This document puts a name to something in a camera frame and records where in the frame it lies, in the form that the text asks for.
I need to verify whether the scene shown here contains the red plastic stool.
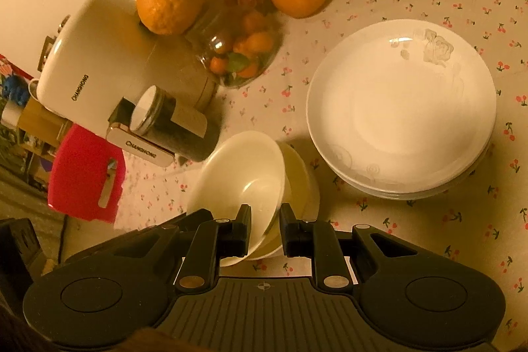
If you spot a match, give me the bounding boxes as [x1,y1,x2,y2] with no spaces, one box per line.
[47,123,126,224]

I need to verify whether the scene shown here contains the white embossed plate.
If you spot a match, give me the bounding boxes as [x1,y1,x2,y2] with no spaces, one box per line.
[306,19,498,188]

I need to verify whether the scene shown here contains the pile of kumquats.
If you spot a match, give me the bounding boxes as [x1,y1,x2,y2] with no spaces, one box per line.
[208,12,276,79]

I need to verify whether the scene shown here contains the glass jar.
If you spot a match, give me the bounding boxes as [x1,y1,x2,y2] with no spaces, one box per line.
[185,0,286,89]

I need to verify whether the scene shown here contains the dark tea canister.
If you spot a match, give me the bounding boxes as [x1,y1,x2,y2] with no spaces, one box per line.
[129,85,222,163]

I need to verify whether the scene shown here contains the cream bowl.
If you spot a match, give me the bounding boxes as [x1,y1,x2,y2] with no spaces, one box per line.
[247,142,321,260]

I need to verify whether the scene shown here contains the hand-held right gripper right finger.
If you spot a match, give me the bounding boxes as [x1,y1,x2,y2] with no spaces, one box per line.
[279,204,421,290]

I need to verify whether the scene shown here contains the white rice cooker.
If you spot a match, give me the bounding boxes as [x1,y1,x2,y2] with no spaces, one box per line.
[35,0,221,168]

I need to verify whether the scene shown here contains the cherry print tablecloth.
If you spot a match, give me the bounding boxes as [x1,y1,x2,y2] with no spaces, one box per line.
[111,0,528,341]

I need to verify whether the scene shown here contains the black cable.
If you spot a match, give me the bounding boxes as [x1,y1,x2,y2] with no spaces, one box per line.
[57,212,72,264]

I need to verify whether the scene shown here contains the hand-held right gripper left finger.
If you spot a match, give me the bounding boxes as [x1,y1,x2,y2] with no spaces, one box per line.
[109,204,252,292]

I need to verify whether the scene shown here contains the white bowl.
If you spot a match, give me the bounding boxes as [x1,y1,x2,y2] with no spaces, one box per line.
[187,130,288,267]

